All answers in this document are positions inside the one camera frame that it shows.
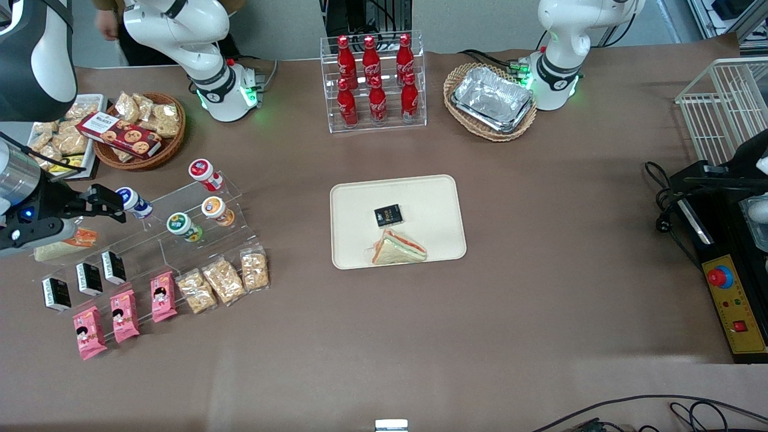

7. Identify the wrapped triangle sandwich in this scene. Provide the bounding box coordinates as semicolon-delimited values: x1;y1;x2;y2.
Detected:
33;227;98;263
366;228;428;266

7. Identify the green lid gum bottle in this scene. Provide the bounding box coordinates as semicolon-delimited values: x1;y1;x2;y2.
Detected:
166;212;203;243

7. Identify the bystander bare hand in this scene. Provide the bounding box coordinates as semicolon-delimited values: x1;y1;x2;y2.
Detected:
96;9;122;41

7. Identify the aluminium frame shelf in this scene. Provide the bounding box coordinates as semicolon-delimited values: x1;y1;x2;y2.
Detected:
687;0;768;58

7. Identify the red lid gum bottle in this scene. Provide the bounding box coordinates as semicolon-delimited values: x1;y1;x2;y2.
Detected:
188;158;224;193

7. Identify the light tan wicker basket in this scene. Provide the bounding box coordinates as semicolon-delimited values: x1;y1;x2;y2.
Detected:
443;62;538;143

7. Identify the red cola bottle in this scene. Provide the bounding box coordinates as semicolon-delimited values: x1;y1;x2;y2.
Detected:
336;78;359;130
401;72;419;124
396;33;416;85
368;75;388;125
336;35;359;91
362;36;382;88

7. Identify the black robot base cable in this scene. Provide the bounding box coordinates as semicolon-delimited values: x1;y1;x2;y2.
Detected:
459;30;547;77

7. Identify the black sealing machine yellow panel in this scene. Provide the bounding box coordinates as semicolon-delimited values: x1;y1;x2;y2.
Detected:
668;159;768;365

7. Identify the looped black cable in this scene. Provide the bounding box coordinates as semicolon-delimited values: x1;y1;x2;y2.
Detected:
669;401;768;432

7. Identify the white rectangular snack tray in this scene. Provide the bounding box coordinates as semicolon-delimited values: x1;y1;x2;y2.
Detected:
27;93;107;181

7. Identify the clear acrylic bottle rack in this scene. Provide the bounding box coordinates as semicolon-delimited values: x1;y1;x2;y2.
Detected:
320;30;428;134

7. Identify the aluminium foil tray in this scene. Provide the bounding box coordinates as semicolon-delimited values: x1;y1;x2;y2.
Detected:
453;66;533;128
741;198;768;253
451;90;535;134

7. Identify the dark brown wicker basket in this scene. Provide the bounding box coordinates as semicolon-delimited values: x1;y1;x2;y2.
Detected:
93;92;187;172

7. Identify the yellow snack pack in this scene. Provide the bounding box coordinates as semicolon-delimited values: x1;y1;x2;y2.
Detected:
48;155;85;175

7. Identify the small black carton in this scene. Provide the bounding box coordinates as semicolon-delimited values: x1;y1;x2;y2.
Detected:
374;204;404;229
42;276;71;313
76;262;104;297
101;250;127;286

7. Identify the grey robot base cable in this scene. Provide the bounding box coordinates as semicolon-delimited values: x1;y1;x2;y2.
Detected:
231;56;280;94

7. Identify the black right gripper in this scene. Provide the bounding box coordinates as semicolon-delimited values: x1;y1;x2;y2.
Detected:
0;179;128;242

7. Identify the white wire basket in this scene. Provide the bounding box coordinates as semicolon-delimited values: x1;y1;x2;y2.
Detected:
675;57;768;166

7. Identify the black power cable with plug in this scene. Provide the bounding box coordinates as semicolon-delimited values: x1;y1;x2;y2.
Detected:
645;161;703;271

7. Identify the pink snack pack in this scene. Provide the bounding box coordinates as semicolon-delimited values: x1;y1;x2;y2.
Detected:
109;289;140;344
150;271;178;323
73;306;109;361

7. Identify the clear bag of crisp snack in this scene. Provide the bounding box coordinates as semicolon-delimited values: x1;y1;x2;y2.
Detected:
176;269;218;315
202;258;247;307
240;246;270;293

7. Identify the long black cable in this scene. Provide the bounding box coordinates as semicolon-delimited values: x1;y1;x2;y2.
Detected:
531;394;768;432

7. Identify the dark red cookie box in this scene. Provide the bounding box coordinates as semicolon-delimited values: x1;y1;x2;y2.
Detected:
76;112;163;160

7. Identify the clear acrylic stepped stand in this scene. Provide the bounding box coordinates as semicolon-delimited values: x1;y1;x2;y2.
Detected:
39;171;268;340

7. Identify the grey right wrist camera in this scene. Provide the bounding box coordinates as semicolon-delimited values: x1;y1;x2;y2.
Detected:
0;218;82;257

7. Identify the beige rectangular tray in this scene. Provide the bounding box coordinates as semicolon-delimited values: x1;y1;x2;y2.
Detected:
329;174;467;271

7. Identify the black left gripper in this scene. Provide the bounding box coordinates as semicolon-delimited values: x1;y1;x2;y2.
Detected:
733;129;768;179

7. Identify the black equipment cabinet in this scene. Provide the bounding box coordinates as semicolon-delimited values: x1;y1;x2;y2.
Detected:
323;0;415;37

